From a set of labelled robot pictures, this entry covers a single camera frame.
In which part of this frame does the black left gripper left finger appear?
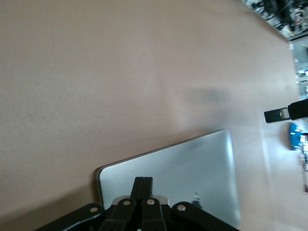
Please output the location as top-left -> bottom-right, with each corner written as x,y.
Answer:
36,177 -> 144,231

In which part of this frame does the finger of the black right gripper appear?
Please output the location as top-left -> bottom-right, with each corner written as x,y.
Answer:
263,97 -> 308,124

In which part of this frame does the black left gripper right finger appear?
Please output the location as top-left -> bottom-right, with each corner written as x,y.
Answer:
141,177 -> 239,231

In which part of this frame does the silver grey laptop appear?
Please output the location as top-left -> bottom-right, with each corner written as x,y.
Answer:
95,128 -> 242,227

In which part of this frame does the blue desk lamp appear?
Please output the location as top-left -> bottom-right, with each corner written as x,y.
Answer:
287,122 -> 305,151

